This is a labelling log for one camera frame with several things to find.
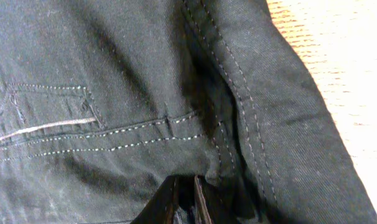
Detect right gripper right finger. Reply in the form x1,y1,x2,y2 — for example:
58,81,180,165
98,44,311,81
194,175,238,224

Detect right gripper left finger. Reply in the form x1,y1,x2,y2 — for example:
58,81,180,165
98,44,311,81
131,176,179,224

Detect black shorts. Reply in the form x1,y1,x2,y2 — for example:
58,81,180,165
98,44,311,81
0,0,377,223

